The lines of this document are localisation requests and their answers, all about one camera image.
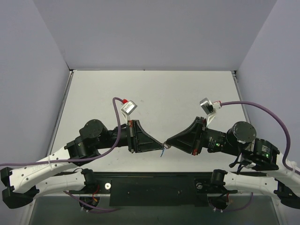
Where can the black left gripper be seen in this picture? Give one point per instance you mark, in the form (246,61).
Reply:
(131,136)

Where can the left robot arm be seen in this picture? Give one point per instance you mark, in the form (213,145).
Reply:
(24,184)

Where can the blue key tag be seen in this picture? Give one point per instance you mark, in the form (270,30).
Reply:
(162,153)

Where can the silver key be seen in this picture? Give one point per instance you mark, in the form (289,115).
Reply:
(166,146)

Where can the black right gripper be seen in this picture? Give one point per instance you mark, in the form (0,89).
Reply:
(199,135)

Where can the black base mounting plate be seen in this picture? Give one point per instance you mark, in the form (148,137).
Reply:
(171,188)

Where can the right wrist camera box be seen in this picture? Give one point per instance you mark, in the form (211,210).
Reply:
(210,108)

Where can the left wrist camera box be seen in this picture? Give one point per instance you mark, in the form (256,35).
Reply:
(128,106)

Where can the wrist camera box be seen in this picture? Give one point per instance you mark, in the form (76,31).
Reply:
(210,108)
(128,106)

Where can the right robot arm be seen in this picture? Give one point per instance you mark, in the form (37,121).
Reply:
(259,169)

